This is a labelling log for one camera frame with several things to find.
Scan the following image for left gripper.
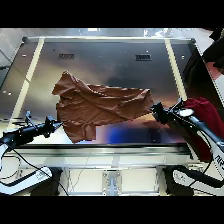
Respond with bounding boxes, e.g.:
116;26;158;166
44;115;64;139

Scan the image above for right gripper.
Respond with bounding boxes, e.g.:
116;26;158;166
150;101;174;126

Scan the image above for brown T-shirt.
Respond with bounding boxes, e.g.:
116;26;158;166
51;70;155;145

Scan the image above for black cable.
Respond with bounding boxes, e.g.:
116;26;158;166
0;141;66;197

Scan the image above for silver frame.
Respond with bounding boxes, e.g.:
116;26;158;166
0;35;224;197

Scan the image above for red garment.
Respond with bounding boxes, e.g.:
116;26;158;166
182;96;224;163

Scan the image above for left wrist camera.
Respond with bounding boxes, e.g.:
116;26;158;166
24;110;36;128

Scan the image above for black garment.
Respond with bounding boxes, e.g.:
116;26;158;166
202;28;224;68

